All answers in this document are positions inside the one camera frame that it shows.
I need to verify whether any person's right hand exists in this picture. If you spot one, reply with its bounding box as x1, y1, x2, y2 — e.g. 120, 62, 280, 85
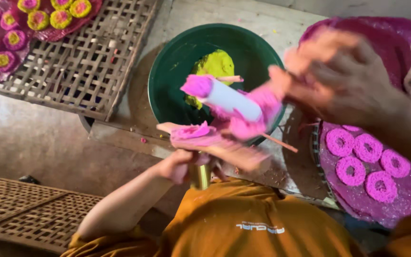
268, 28, 411, 125

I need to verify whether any person's left hand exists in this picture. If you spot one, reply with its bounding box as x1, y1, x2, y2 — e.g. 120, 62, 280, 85
154, 149, 227, 185

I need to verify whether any wooden press with brass cylinder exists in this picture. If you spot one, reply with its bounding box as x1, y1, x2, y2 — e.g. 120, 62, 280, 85
156, 121, 272, 190

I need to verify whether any white plunger with pink dough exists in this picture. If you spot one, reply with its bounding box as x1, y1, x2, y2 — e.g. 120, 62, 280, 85
180, 74, 284, 141

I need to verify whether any orange shirt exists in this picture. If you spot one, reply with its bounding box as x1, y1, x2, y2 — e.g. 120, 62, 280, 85
61, 177, 411, 257

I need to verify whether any pink stained round tray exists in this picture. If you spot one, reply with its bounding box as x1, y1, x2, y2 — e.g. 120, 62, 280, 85
298, 16, 411, 108

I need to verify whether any thin wooden stick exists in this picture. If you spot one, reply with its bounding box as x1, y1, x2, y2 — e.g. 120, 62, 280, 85
261, 133, 299, 153

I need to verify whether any green round bowl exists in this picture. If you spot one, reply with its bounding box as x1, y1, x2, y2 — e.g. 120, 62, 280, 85
148, 23, 287, 146

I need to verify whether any yellow-green dough lump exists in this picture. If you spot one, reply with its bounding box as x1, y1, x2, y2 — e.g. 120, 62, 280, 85
185, 49, 235, 110

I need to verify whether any group of pink dough rings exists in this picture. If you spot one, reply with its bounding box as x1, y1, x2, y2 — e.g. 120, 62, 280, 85
325, 124, 411, 204

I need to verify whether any large woven bamboo tray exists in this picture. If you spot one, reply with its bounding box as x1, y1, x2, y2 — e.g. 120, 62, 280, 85
0, 0, 160, 123

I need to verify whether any small black object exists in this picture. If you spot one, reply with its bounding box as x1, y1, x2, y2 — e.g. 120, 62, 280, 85
18, 175, 41, 185

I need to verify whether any yellow rimmed dough rosette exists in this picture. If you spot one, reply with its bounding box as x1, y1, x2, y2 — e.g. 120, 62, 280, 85
50, 0, 74, 10
27, 10, 50, 31
49, 9, 73, 30
69, 0, 93, 18
17, 0, 41, 13

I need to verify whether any group of pink rimmed rosettes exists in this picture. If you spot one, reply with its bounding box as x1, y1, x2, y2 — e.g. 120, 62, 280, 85
0, 4, 28, 80

